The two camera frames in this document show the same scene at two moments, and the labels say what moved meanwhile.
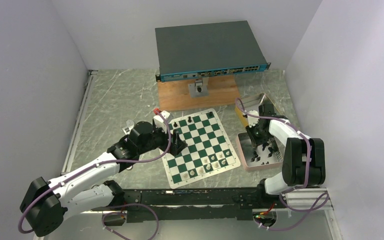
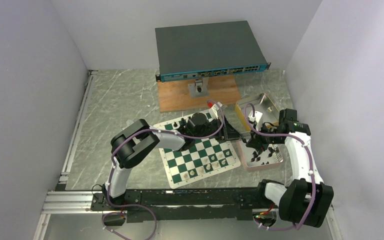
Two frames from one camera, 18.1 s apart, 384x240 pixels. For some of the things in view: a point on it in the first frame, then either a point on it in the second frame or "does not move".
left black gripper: x=177 y=144 → x=231 y=133
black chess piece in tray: x=270 y=149 does not move
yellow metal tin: x=252 y=102 does not move
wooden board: x=175 y=95 does not move
